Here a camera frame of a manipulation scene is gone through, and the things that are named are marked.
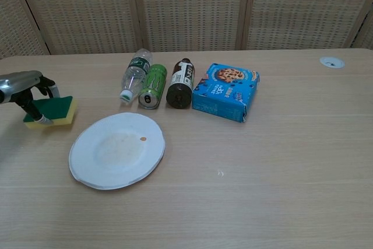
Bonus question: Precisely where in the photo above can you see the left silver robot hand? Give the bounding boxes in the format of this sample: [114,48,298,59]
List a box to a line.
[0,70,61,125]

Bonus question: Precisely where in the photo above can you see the green and yellow sponge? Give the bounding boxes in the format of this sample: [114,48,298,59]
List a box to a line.
[23,95,79,131]

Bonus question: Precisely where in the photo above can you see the white plate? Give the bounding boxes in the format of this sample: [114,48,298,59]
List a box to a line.
[68,112,166,191]

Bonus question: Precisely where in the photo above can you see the clear plastic water bottle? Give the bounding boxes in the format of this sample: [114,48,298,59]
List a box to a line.
[119,48,154,105]

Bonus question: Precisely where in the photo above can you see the green energy drink can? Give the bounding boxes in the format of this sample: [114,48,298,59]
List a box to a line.
[138,64,168,110]

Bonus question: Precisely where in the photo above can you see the dark brown drink bottle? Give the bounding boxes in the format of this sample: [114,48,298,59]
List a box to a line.
[166,58,196,109]

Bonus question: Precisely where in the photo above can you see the woven folding screen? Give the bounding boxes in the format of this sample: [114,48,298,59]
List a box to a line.
[0,0,373,59]

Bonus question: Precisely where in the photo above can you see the blue cookie box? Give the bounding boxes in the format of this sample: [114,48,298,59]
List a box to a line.
[191,62,261,123]

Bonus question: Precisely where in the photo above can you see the white table cable grommet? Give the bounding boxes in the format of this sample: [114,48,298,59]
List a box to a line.
[319,56,346,70]

